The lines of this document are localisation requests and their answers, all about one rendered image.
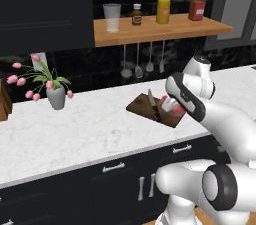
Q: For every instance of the white wall outlet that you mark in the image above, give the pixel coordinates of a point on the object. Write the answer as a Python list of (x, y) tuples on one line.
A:
[(42, 58)]

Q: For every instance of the wooden wall shelf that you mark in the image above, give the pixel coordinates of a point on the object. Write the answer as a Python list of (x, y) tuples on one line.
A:
[(160, 32)]

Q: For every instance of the dark drawer front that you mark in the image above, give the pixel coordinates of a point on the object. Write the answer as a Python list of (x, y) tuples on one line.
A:
[(133, 175), (196, 154)]

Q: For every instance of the grey window frame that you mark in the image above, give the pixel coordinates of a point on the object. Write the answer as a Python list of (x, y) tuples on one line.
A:
[(216, 9)]

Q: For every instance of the yellow bottle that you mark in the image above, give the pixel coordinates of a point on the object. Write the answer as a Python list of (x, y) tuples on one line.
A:
[(163, 10)]

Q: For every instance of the pink raw meat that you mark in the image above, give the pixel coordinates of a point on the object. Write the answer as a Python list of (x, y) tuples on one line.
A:
[(180, 110)]

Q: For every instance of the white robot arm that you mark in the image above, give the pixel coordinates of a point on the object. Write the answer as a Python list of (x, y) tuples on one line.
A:
[(230, 125)]

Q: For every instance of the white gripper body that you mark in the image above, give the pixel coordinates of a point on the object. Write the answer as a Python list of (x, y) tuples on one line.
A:
[(169, 103)]

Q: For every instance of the hanging metal spatula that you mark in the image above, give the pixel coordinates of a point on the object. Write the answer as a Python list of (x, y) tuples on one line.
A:
[(138, 71), (161, 66)]

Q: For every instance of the brown bottle with white cap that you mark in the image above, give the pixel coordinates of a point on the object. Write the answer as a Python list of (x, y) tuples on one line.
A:
[(136, 17)]

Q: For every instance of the red jar with dark lid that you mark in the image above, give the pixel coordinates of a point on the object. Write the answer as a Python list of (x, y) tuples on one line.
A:
[(196, 10)]

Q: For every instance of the dark wall cupboard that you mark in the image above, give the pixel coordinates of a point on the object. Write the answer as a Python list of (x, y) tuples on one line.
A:
[(43, 5)]

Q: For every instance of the brown wooden cutting board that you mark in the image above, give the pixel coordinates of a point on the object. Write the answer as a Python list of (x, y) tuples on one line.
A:
[(143, 106)]

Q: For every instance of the wooden knife block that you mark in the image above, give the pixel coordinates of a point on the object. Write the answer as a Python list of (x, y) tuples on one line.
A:
[(4, 102)]

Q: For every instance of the hanging metal ladle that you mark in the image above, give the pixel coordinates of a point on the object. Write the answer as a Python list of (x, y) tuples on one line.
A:
[(125, 72)]

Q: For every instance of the grey flower vase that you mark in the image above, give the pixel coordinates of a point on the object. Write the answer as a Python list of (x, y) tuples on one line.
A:
[(56, 97)]

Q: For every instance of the dark cupboard door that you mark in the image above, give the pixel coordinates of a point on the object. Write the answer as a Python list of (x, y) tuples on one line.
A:
[(113, 202), (151, 209)]

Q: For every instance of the pink tulips bunch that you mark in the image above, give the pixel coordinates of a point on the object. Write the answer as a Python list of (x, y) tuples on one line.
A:
[(41, 77)]

